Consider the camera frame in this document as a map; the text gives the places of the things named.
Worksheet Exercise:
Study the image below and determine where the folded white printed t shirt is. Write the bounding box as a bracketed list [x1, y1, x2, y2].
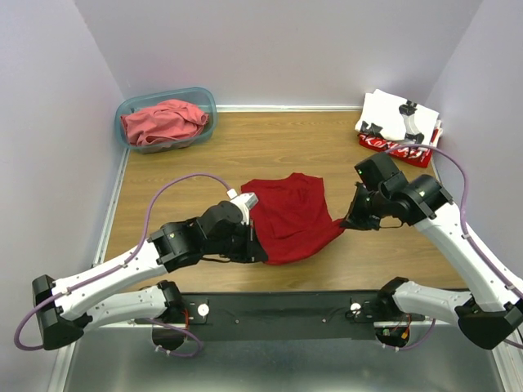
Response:
[355, 89, 440, 145]

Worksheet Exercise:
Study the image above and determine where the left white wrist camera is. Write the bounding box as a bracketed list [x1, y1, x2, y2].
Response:
[226, 189, 258, 225]

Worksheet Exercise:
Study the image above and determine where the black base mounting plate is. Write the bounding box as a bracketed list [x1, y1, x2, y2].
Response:
[134, 289, 436, 343]

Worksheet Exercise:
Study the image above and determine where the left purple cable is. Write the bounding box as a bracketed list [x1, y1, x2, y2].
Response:
[14, 173, 238, 352]

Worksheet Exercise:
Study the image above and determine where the teal plastic bin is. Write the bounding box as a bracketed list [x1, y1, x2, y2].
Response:
[114, 87, 217, 154]

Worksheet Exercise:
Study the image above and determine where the dark red t shirt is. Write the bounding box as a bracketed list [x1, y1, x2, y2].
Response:
[241, 172, 344, 265]

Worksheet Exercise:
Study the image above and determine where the folded red printed t shirt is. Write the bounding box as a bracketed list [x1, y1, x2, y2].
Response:
[358, 133, 433, 168]

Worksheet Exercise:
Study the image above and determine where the pink t shirt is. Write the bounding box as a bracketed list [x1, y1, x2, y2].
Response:
[120, 99, 209, 148]

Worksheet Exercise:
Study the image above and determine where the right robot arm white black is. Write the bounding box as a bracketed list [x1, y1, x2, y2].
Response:
[341, 153, 522, 350]

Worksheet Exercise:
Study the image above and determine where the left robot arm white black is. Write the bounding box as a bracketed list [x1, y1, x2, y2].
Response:
[32, 193, 268, 350]

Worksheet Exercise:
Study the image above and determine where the aluminium extrusion frame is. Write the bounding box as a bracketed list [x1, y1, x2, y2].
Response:
[47, 149, 129, 392]

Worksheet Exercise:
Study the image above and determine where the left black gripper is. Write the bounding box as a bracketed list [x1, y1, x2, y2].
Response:
[203, 219, 269, 264]

